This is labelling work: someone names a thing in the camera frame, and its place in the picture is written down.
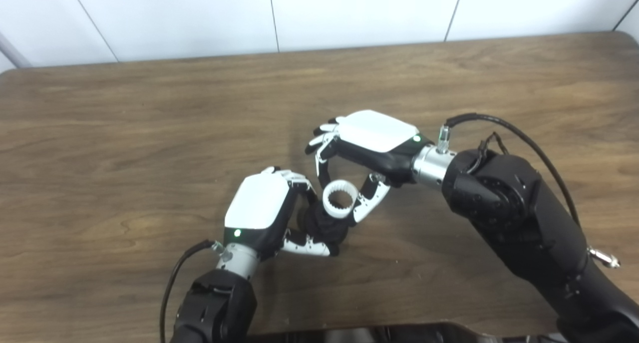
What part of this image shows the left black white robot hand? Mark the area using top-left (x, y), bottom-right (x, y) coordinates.
top-left (223, 166), bottom-right (345, 261)

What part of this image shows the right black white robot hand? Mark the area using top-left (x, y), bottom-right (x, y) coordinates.
top-left (305, 109), bottom-right (433, 224)

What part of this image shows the round black plastic part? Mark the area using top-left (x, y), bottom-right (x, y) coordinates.
top-left (299, 197), bottom-right (353, 257)

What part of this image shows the white toothed ring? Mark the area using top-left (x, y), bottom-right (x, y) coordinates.
top-left (322, 180), bottom-right (359, 219)

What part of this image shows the black robot torso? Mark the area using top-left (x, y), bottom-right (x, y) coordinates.
top-left (247, 322), bottom-right (567, 343)

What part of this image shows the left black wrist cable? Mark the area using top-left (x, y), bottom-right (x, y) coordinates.
top-left (159, 239), bottom-right (233, 343)

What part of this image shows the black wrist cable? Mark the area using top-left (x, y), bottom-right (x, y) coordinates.
top-left (159, 239), bottom-right (233, 343)
top-left (437, 112), bottom-right (621, 270)

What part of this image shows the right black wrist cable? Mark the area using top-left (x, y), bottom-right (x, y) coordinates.
top-left (437, 112), bottom-right (621, 270)

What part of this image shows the thin black right arm wire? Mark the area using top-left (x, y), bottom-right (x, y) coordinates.
top-left (476, 131), bottom-right (511, 160)

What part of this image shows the grey wall corner post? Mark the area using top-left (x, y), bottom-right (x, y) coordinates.
top-left (0, 31), bottom-right (33, 68)

